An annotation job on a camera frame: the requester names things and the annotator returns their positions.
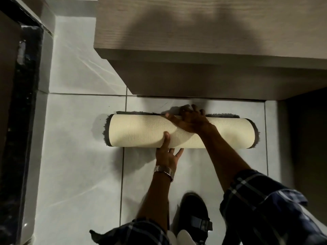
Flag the person's right hand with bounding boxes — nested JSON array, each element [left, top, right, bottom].
[[165, 104, 217, 135]]

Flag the person's left hand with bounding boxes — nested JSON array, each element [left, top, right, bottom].
[[155, 131, 184, 174]]

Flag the cream-backed grey shag mat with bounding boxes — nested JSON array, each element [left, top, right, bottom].
[[103, 111, 260, 149]]

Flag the person's left forearm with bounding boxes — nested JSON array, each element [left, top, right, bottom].
[[137, 172, 175, 228]]

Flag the person's right forearm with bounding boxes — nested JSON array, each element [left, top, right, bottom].
[[198, 125, 252, 194]]

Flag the silver metal wristwatch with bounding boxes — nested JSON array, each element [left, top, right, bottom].
[[153, 165, 175, 182]]

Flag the light wooden cabinet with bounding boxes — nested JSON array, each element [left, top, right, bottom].
[[94, 0, 327, 101]]

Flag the black buckled sandal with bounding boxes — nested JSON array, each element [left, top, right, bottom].
[[176, 192, 213, 245]]

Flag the dark blue plaid shirt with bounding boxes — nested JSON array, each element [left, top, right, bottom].
[[89, 169, 327, 245]]

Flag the black stone door threshold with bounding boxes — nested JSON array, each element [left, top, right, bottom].
[[0, 23, 44, 245]]

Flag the brown wooden door frame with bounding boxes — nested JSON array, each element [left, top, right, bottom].
[[0, 0, 56, 36]]

